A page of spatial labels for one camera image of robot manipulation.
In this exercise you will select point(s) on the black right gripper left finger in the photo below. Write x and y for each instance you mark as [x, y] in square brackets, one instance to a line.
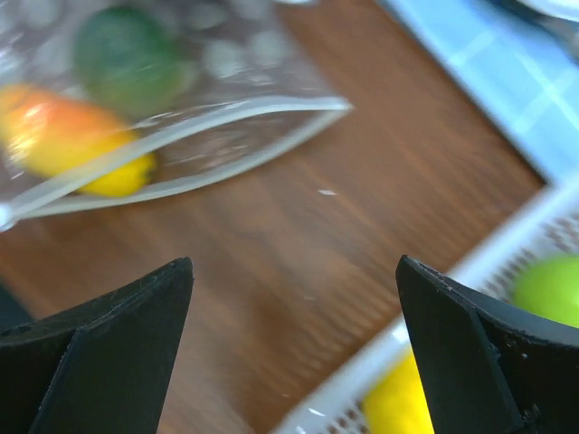
[103, 366]

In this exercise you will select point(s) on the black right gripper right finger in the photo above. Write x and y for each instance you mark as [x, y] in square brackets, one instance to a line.
[486, 366]

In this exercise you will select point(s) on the yellow orange fake fruit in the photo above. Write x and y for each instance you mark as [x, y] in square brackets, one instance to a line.
[49, 134]

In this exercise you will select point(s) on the clear zip top bag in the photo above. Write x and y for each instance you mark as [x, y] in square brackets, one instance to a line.
[249, 96]

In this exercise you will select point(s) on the yellow fake lemon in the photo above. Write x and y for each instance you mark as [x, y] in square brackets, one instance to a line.
[397, 404]

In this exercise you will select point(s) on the green fake apple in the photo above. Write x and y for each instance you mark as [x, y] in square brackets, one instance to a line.
[549, 288]

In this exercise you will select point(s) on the dark green fake cucumber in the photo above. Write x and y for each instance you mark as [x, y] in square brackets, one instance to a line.
[126, 60]

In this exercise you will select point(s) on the white perforated plastic basket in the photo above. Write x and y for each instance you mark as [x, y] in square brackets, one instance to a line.
[545, 227]

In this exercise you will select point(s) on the blue checkered placemat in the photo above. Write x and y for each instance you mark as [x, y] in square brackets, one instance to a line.
[521, 77]

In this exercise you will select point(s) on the white round plate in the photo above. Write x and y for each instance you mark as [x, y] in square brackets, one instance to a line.
[563, 9]

